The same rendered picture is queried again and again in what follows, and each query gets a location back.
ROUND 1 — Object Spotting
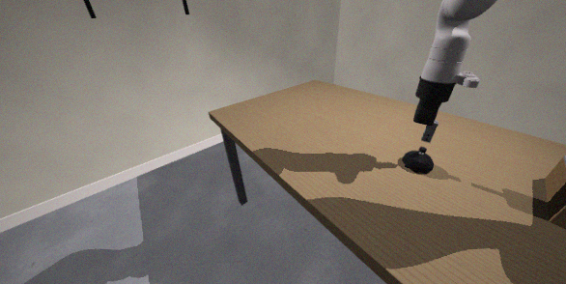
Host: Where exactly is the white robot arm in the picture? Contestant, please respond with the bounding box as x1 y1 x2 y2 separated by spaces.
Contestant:
428 0 497 62

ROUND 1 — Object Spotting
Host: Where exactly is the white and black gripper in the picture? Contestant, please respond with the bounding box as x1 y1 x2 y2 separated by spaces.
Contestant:
413 58 480 143

